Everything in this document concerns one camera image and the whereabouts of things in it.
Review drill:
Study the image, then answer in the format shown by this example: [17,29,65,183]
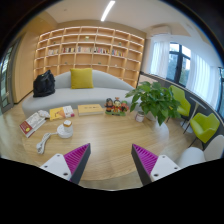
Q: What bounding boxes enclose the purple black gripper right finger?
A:
[131,144,180,186]

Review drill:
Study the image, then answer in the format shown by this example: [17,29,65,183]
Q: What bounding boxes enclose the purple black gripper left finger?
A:
[41,144,91,184]

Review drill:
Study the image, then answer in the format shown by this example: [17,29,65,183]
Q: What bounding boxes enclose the white charger plug orange top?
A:
[63,120,72,128]

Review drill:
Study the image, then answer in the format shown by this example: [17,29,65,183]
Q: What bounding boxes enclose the round white power socket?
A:
[57,124,73,138]

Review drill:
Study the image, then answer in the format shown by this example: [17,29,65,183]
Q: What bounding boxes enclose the small white jar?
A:
[135,111,144,122]

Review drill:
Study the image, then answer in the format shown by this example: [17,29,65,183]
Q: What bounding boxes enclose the yellow orange booklet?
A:
[50,107,65,121]

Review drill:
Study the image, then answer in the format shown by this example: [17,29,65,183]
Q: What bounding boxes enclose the white red small book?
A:
[63,106,75,118]

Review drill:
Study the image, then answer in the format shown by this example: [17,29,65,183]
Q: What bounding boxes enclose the yellow flat box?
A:
[78,104,104,116]

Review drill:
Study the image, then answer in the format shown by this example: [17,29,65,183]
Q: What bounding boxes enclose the white tissue wad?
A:
[38,110,50,119]

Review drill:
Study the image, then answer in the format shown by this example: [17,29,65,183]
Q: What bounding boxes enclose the green potted plant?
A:
[125,80,182,127]

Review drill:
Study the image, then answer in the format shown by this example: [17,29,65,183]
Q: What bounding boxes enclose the white chair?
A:
[176,135,224,168]

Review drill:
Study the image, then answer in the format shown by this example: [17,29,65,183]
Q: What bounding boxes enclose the green chair far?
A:
[170,85,191,117]

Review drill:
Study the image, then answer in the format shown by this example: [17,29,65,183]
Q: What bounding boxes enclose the green chair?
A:
[170,85,191,117]
[189,113,220,143]

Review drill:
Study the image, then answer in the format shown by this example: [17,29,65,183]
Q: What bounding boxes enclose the green chair near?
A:
[189,113,220,143]

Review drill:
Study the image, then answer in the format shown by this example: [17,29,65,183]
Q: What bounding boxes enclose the colourful figurine set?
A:
[105,97,129,116]

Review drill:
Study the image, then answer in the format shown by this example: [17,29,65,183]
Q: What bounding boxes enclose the black backpack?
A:
[33,70,55,98]

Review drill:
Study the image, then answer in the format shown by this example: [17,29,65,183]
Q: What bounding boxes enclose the grey sofa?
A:
[22,70,133,117]

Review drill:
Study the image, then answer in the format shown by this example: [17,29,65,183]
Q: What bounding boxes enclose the yellow cushion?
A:
[70,68,93,89]

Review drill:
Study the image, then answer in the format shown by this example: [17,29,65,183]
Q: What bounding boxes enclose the white curtain right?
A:
[186,52,219,108]

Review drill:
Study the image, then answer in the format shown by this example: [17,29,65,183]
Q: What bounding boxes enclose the white curtain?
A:
[150,41,170,78]
[186,52,219,108]

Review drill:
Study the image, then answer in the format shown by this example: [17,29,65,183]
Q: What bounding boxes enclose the white curtain left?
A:
[150,41,170,78]

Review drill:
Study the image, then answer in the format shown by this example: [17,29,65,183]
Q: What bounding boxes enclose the white air conditioner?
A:
[151,26,171,36]

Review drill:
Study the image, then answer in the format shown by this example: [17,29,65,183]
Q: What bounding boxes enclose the ceiling light strip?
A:
[101,0,116,22]

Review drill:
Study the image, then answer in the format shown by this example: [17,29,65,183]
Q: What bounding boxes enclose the white power cable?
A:
[35,131,59,155]

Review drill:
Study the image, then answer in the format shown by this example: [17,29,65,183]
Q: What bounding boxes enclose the wooden wall bookshelf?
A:
[34,26,145,87]

